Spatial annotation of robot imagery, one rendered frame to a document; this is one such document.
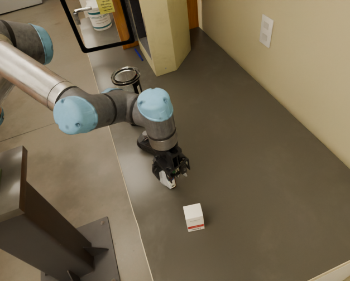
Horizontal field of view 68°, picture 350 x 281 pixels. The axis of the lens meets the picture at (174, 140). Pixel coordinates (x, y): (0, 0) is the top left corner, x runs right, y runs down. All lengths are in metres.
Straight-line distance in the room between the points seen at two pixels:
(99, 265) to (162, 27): 1.45
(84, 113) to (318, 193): 0.72
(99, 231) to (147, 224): 1.14
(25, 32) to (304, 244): 0.96
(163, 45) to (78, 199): 1.39
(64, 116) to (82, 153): 1.93
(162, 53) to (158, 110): 0.76
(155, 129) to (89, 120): 0.15
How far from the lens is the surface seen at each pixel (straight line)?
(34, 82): 0.63
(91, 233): 1.99
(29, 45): 0.87
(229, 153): 0.96
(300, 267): 0.81
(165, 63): 1.34
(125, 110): 0.62
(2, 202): 1.13
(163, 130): 0.61
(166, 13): 1.24
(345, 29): 0.91
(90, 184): 2.22
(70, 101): 0.53
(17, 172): 1.19
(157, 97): 0.58
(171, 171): 0.70
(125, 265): 1.84
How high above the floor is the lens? 1.70
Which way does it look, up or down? 48 degrees down
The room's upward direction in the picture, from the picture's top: 11 degrees counter-clockwise
